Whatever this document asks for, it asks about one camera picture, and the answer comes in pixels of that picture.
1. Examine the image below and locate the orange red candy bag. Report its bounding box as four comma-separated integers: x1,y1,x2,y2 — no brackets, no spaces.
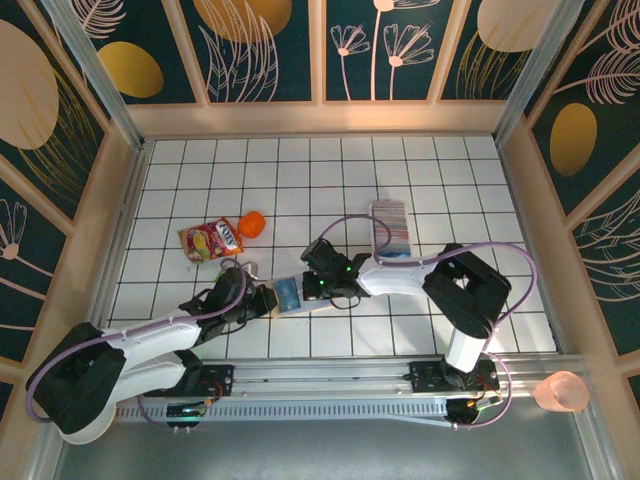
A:
178,216,245,264

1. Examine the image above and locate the orange ball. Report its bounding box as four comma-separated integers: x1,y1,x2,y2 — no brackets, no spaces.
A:
236,210,267,240

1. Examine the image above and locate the black controller board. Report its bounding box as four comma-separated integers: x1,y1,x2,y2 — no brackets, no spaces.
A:
166,403,207,421
446,395,502,427

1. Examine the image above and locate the pink plastic cup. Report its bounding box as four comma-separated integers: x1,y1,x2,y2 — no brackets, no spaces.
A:
531,370,592,414

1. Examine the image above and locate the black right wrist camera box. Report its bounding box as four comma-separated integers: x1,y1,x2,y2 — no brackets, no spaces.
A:
301,239,336,269

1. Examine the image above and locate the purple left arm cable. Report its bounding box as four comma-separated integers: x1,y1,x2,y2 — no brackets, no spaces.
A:
25,257,257,431

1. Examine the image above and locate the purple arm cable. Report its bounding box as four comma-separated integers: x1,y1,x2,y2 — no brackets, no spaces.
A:
312,213,539,431
25,257,257,431

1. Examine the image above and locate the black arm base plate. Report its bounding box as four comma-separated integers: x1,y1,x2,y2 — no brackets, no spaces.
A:
198,363,236,399
408,359,501,397

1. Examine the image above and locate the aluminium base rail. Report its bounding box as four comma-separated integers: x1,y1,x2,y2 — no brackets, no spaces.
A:
199,355,586,401

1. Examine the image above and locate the white slotted cable duct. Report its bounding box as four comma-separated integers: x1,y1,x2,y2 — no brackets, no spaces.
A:
115,399,451,427

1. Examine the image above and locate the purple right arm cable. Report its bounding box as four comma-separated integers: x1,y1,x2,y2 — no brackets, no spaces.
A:
312,213,539,431

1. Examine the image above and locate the aluminium frame post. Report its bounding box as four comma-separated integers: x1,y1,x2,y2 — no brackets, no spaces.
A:
41,0,149,154
492,0,589,146

